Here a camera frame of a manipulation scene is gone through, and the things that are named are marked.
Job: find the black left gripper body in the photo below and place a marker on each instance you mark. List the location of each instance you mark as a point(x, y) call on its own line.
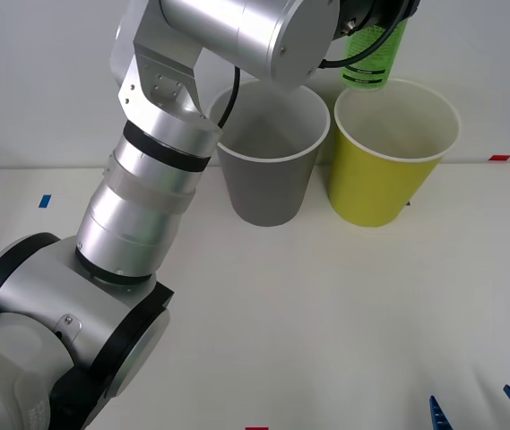
point(393, 9)

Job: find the green plastic bottle black cap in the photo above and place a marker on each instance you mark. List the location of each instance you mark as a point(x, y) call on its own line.
point(369, 62)

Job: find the yellow-green plastic waste bin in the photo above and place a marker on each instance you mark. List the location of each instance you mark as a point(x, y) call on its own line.
point(371, 188)

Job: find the grey plastic waste bin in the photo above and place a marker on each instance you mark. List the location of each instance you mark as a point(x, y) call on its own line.
point(263, 192)

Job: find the silver and black left arm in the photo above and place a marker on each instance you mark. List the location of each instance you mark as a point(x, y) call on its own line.
point(147, 201)

